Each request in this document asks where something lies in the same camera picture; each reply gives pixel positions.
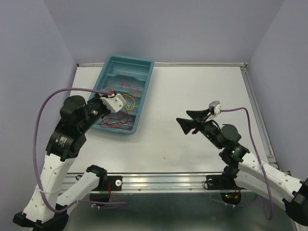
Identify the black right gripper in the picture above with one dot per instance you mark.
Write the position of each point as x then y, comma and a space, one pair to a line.
187, 124

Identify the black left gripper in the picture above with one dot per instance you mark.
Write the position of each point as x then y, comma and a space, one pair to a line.
96, 98

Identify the teal plastic compartment tray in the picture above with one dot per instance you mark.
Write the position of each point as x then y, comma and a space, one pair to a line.
130, 77

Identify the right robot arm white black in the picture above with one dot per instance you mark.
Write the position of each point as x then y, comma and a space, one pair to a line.
246, 168

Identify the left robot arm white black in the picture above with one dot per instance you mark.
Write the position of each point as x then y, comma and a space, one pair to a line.
48, 209

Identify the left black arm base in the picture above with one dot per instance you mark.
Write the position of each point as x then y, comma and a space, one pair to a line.
102, 193

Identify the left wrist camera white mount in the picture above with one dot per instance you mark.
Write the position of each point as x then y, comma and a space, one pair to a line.
114, 101

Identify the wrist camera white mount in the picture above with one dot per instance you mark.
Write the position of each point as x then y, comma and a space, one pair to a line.
114, 101
215, 108

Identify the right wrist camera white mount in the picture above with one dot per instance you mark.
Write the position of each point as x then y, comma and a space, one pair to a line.
215, 108

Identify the aluminium mounting rail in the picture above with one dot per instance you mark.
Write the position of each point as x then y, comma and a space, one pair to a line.
173, 182

